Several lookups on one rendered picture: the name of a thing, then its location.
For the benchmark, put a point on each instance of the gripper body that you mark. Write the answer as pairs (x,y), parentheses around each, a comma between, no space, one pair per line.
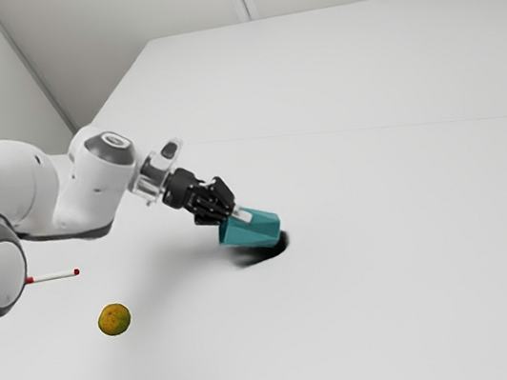
(191,192)

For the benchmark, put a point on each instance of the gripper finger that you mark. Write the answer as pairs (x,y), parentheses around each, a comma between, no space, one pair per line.
(224,199)

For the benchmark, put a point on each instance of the teal faceted mug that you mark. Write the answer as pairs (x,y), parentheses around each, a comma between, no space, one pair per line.
(252,231)

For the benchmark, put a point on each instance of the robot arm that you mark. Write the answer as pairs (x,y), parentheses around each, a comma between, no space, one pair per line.
(17,189)

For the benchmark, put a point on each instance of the yellow-green round fruit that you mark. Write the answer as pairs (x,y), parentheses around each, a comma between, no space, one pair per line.
(114,320)

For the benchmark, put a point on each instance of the white pen with red ends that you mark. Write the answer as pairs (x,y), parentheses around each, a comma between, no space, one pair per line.
(53,276)

